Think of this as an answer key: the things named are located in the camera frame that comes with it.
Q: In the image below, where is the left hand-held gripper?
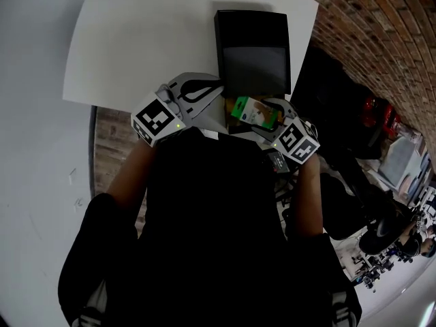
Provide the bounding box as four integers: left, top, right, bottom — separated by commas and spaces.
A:
130, 72, 226, 149

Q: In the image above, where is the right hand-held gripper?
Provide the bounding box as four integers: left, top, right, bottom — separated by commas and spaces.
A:
253, 96, 322, 166

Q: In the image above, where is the green and white plaster box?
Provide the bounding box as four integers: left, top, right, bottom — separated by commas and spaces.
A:
230, 95, 279, 131

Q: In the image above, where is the person's left forearm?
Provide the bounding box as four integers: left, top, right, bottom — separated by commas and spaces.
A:
105, 138, 158, 217

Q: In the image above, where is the person's right forearm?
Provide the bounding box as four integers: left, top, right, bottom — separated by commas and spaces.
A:
292, 151, 324, 241

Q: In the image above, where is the black rectangular box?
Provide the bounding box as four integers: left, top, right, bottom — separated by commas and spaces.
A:
213, 9, 292, 97

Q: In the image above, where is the small black device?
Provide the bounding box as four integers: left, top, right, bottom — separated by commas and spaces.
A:
266, 151, 291, 174

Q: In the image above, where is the black office chair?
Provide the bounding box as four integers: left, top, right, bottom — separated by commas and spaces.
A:
320, 172, 413, 255
291, 46, 384, 161

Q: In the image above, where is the red object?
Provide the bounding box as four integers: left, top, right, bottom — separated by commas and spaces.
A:
361, 95, 402, 136

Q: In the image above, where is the stack of grey panels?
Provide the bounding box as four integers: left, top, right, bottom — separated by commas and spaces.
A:
377, 134, 431, 197

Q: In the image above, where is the person's black shirt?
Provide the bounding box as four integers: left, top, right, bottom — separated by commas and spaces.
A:
57, 127, 362, 327

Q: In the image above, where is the person's right shoe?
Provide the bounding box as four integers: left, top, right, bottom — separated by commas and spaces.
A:
330, 290, 357, 327

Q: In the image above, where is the person's shoe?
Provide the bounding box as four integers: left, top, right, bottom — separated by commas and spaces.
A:
71, 303, 105, 327
330, 290, 357, 327

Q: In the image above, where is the person's left shoe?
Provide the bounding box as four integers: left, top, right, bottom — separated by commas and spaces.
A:
71, 303, 105, 327

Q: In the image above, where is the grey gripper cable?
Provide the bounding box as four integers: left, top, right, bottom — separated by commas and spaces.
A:
157, 82, 185, 121

